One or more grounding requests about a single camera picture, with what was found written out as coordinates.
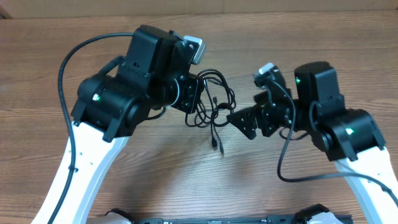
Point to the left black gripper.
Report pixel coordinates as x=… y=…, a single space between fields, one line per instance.
x=193 y=87

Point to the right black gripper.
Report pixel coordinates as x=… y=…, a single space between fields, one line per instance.
x=249 y=119

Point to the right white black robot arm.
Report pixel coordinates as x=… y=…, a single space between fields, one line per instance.
x=350 y=138

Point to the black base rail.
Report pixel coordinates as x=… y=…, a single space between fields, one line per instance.
x=313 y=214

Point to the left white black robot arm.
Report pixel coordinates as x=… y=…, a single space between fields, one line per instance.
x=154 y=74

